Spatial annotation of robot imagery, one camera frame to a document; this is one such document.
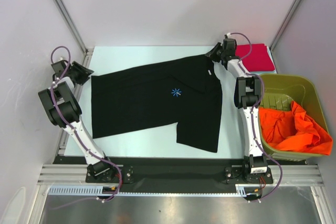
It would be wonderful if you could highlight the aluminium corner post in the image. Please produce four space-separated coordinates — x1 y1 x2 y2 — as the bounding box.
269 0 318 51
53 0 88 55

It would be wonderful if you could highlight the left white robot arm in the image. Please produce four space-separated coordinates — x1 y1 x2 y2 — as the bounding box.
38 60 120 183

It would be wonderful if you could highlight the right aluminium corner post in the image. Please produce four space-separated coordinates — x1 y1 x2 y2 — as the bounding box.
269 0 318 51

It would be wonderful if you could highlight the slotted cable duct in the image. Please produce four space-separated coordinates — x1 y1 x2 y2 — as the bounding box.
48 185 261 197

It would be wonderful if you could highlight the folded red t shirt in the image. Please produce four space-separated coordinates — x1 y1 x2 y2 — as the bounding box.
235 43 276 73

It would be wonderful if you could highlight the left aluminium corner post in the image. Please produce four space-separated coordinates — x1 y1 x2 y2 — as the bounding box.
53 0 88 55

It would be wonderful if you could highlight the orange t shirt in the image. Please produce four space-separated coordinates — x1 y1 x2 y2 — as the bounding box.
259 101 333 155

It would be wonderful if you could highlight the black t shirt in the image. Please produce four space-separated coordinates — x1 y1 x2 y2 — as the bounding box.
91 55 223 153

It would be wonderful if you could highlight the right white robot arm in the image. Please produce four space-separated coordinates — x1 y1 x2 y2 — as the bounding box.
206 36 268 184

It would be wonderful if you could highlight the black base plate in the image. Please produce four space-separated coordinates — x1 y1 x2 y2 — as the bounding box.
54 156 274 193

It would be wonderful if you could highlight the olive green plastic basket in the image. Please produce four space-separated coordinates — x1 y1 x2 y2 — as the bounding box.
259 74 329 162

